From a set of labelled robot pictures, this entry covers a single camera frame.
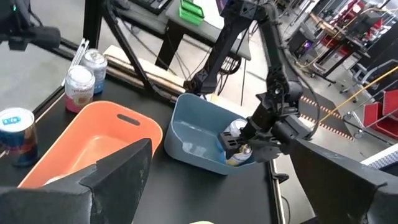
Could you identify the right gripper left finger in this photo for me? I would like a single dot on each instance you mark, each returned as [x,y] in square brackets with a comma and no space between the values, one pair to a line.
[93,199]

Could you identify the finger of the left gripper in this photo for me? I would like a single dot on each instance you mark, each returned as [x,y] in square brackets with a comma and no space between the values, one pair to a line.
[229,143]
[265,152]

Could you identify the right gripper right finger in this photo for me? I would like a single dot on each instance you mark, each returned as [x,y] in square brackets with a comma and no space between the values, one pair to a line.
[342,193]

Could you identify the blue plastic bin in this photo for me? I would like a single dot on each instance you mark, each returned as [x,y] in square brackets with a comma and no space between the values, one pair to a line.
[192,130]

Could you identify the orange plastic bin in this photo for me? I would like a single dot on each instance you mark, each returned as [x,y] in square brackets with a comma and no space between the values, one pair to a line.
[93,137]

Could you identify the blue silver energy drink can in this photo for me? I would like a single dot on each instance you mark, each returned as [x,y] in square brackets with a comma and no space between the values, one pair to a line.
[18,140]

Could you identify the pink soda can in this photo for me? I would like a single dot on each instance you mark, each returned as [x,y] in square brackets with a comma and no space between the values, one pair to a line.
[79,90]

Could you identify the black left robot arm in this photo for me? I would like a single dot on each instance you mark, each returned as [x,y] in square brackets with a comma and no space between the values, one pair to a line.
[217,49]

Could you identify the white perforated panel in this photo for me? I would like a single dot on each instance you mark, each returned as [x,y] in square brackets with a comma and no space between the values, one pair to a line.
[384,158]

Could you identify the black mat with orange stripes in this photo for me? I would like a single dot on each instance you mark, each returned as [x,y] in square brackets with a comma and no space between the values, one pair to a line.
[339,133]

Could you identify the red plastic bin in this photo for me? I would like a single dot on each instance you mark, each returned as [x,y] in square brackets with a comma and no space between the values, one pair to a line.
[373,115]
[391,102]

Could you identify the black workbench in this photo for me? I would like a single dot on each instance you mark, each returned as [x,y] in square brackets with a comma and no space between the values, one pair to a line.
[345,46]

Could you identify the grey side table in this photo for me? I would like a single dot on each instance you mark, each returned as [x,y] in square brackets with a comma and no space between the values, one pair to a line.
[146,21]
[205,32]

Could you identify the green plastic tray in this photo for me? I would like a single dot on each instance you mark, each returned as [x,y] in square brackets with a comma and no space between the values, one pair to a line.
[191,14]

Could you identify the black keyboard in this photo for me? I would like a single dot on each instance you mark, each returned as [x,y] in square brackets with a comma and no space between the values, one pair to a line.
[152,4]

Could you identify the black device with green light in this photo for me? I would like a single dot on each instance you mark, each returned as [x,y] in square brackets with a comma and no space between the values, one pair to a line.
[40,35]

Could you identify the black aluminium table frame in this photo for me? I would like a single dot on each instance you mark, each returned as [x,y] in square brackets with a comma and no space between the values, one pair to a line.
[92,18]

